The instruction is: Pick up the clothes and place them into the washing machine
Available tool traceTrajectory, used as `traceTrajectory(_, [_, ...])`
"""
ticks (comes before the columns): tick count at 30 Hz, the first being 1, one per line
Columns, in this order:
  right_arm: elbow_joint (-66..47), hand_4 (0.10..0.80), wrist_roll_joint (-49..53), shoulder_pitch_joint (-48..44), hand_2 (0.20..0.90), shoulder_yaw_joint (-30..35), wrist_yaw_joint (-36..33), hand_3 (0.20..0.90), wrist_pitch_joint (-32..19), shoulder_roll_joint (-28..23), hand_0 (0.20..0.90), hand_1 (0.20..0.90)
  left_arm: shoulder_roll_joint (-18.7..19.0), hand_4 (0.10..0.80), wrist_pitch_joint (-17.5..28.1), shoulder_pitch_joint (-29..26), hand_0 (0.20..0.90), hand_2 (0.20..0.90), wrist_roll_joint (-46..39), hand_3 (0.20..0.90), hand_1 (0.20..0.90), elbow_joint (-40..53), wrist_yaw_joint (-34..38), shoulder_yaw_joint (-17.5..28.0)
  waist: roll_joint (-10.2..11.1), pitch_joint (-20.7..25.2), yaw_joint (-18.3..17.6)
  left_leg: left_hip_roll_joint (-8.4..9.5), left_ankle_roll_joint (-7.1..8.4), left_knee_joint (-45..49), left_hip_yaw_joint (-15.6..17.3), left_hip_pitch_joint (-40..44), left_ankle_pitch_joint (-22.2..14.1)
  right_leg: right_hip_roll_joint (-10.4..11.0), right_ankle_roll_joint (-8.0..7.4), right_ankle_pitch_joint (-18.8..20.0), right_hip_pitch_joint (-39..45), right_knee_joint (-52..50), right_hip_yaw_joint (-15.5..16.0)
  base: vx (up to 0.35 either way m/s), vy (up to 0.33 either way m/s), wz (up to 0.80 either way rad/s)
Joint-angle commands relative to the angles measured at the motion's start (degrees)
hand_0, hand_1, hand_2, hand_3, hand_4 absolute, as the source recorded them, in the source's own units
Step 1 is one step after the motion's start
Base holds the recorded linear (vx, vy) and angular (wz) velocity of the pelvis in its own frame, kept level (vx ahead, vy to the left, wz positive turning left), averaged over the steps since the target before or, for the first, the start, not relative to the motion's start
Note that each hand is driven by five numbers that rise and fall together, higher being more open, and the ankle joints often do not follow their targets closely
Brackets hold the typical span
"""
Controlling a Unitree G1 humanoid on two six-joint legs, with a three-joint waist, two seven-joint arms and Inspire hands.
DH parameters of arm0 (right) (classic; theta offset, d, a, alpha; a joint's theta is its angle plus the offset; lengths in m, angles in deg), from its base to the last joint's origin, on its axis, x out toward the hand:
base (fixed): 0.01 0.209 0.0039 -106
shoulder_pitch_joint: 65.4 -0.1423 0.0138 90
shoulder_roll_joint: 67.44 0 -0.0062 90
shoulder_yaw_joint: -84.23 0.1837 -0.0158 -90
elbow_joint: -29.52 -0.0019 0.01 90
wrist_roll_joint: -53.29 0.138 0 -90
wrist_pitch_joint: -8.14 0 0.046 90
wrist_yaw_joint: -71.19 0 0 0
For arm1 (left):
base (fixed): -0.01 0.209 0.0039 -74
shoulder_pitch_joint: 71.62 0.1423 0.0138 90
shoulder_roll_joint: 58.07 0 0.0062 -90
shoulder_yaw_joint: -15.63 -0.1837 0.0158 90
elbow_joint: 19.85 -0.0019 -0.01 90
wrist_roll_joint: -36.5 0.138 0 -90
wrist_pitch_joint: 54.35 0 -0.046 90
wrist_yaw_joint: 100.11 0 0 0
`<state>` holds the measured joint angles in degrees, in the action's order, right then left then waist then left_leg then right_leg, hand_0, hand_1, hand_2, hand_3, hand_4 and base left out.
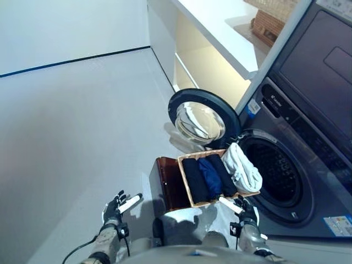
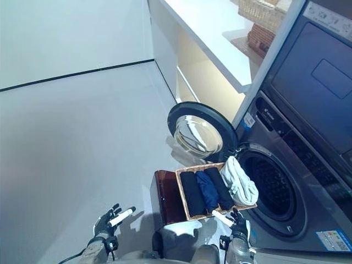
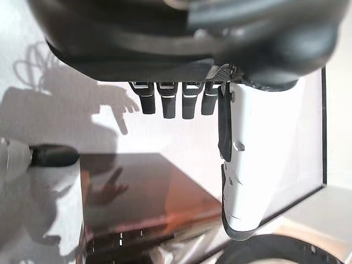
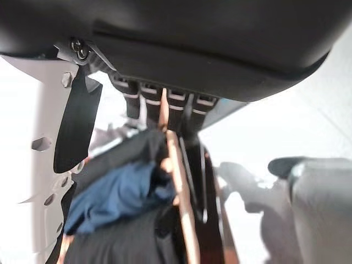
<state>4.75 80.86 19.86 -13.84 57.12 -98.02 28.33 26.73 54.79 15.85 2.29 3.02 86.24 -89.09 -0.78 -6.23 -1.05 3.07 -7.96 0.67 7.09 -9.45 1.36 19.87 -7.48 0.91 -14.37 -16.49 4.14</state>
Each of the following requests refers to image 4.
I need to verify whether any folded black garment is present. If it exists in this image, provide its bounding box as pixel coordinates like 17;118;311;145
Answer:
62;206;181;264

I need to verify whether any rectangular wicker laundry basket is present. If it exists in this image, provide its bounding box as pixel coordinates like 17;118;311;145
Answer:
157;87;202;264

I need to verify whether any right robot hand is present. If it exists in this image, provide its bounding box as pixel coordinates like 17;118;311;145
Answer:
0;0;352;263

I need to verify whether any right robot leg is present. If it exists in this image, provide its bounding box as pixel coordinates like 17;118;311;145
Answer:
267;156;352;264

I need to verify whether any blue garment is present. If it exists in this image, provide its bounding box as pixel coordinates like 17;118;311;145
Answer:
64;160;177;237

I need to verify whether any glossy brown stool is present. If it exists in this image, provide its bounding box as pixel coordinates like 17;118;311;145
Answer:
175;131;240;264

